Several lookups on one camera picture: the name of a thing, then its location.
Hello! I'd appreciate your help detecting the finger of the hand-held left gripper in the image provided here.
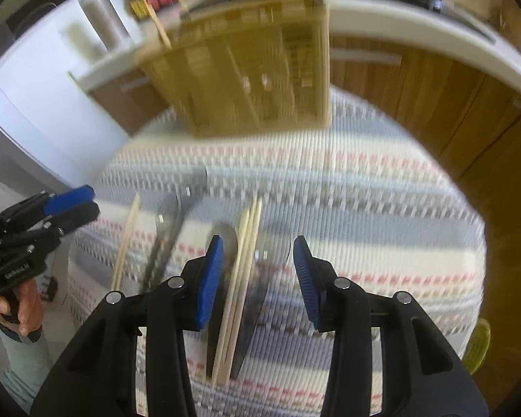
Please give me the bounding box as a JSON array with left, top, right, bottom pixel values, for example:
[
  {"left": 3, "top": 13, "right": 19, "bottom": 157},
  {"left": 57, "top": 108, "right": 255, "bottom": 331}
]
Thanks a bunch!
[
  {"left": 0, "top": 201, "right": 101, "bottom": 248},
  {"left": 9, "top": 185, "right": 95, "bottom": 227}
]

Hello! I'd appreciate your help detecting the person's leg in light jeans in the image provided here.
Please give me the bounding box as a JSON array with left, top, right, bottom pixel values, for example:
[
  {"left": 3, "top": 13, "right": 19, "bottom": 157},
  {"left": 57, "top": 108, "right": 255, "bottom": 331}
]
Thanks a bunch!
[{"left": 0, "top": 326, "right": 55, "bottom": 414}]

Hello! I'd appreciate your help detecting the wooden chopstick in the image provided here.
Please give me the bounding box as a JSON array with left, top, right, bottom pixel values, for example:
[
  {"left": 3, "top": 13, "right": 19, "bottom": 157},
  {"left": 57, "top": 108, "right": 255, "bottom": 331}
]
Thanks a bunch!
[
  {"left": 145, "top": 2, "right": 173, "bottom": 49},
  {"left": 212, "top": 215, "right": 250, "bottom": 385},
  {"left": 114, "top": 193, "right": 141, "bottom": 293},
  {"left": 223, "top": 197, "right": 264, "bottom": 383},
  {"left": 217, "top": 200, "right": 258, "bottom": 385}
]

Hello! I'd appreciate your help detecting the striped woven mat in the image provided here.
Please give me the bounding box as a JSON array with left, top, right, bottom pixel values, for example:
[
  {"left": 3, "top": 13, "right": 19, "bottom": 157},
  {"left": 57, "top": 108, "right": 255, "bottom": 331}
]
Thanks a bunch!
[{"left": 67, "top": 84, "right": 487, "bottom": 417}]

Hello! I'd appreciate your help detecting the white countertop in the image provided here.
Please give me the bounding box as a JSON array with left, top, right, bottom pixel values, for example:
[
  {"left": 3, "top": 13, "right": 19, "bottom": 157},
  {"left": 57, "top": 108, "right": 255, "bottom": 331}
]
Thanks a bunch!
[{"left": 67, "top": 0, "right": 521, "bottom": 100}]

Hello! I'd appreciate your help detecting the person's left hand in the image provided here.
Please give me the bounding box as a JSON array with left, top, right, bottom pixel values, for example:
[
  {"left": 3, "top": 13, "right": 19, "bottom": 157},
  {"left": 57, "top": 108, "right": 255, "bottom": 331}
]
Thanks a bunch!
[{"left": 0, "top": 278, "right": 45, "bottom": 344}]

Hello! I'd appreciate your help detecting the steel thermos flask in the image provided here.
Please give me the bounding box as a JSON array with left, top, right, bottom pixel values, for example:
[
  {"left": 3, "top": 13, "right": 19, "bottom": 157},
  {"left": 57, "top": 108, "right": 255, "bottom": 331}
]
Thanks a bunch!
[{"left": 79, "top": 0, "right": 129, "bottom": 50}]

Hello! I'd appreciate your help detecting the yellow plastic utensil basket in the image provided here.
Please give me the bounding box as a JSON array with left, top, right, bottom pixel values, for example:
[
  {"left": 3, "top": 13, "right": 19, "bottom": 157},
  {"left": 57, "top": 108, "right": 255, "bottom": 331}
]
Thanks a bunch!
[{"left": 137, "top": 0, "right": 333, "bottom": 137}]

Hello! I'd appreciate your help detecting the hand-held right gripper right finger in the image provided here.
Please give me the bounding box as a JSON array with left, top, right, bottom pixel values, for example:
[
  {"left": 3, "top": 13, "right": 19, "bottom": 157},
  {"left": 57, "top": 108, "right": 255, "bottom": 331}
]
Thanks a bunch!
[{"left": 293, "top": 235, "right": 491, "bottom": 417}]

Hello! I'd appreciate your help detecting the white tall cabinet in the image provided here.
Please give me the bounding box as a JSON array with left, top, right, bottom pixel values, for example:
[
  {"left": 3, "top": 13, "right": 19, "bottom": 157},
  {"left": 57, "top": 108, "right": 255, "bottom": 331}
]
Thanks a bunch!
[{"left": 0, "top": 0, "right": 133, "bottom": 185}]

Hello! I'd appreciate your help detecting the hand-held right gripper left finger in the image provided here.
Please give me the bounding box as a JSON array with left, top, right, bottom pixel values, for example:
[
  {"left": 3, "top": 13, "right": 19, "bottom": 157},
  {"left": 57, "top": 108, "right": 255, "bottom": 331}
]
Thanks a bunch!
[{"left": 30, "top": 235, "right": 225, "bottom": 417}]

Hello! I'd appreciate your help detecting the wooden base cabinet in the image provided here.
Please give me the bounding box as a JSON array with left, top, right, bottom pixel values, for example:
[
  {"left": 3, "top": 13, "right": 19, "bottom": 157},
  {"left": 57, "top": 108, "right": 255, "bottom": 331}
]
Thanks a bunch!
[{"left": 87, "top": 35, "right": 521, "bottom": 270}]

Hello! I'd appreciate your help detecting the yellow-green plastic object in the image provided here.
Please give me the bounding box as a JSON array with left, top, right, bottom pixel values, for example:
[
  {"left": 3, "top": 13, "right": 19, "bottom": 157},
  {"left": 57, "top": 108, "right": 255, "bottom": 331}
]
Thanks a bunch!
[{"left": 461, "top": 318, "right": 492, "bottom": 375}]

